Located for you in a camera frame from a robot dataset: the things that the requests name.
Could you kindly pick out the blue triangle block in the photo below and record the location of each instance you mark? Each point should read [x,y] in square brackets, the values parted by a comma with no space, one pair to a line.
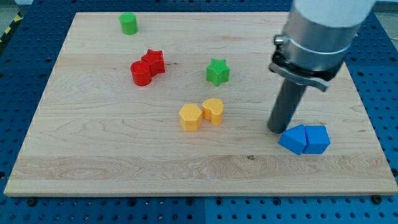
[294,139]

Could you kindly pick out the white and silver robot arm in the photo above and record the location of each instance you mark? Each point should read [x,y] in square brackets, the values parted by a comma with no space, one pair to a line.
[315,39]

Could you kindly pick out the green star block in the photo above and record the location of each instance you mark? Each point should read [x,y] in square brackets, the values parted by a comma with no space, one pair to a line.
[217,72]

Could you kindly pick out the red star block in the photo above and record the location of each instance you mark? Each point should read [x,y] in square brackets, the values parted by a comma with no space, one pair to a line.
[155,59]

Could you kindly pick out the yellow hexagon block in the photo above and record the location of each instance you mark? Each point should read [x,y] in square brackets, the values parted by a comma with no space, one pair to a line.
[191,117]

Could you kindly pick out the yellow heart block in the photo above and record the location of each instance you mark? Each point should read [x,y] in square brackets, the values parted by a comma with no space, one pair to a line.
[213,110]

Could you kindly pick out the light wooden board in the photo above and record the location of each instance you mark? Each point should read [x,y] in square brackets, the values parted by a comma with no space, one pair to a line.
[96,133]

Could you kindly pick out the red cylinder block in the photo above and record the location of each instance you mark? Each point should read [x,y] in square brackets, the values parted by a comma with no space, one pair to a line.
[141,74]

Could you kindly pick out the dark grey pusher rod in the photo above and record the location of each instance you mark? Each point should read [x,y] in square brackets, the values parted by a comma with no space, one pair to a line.
[285,105]

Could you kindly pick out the green cylinder block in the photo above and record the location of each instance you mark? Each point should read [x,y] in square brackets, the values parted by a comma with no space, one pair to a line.
[128,22]

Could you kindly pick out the blue cube block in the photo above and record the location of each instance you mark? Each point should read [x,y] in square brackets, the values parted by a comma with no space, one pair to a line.
[317,139]

